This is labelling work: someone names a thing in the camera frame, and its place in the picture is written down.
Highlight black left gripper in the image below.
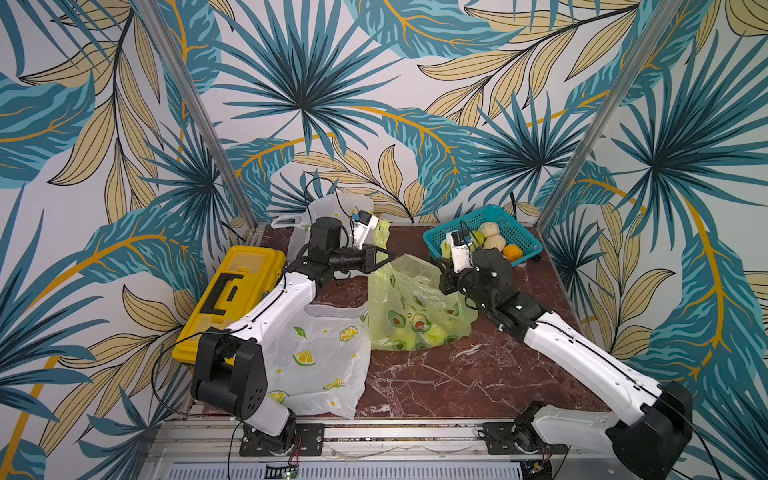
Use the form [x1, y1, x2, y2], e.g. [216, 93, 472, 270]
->
[330, 243, 397, 274]

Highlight green avocado plastic bag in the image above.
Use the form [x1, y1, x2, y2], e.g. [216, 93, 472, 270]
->
[366, 254, 478, 352]

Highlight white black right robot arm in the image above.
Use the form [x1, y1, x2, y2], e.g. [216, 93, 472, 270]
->
[436, 249, 693, 479]

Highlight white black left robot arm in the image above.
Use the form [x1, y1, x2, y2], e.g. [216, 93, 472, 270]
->
[191, 211, 395, 451]

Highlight orange pear right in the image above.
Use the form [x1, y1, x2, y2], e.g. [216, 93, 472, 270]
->
[502, 244, 524, 262]

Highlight teal plastic basket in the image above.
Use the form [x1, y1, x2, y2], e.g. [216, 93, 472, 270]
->
[422, 205, 544, 266]

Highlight white lemon plastic bag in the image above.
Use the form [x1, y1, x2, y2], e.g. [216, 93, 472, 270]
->
[265, 305, 371, 419]

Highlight yellow tool box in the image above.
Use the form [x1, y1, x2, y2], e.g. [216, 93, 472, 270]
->
[178, 246, 286, 341]

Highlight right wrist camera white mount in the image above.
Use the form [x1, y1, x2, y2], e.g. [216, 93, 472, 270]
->
[447, 230, 473, 273]

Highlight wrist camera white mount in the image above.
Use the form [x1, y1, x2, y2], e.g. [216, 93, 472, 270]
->
[351, 210, 379, 249]
[447, 230, 473, 273]

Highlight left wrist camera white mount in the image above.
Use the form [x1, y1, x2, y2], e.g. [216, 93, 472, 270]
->
[351, 210, 379, 249]

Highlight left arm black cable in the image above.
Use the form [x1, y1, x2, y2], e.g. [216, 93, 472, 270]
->
[302, 175, 355, 235]

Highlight aluminium left frame post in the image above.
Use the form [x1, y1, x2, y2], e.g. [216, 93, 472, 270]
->
[134, 0, 258, 232]

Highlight aluminium frame post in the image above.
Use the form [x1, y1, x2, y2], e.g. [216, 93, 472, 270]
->
[534, 0, 682, 232]
[134, 0, 258, 232]

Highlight aluminium right frame post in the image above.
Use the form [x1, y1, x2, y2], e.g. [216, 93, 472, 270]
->
[534, 0, 682, 232]

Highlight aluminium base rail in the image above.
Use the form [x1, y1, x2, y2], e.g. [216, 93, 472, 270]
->
[139, 418, 633, 479]

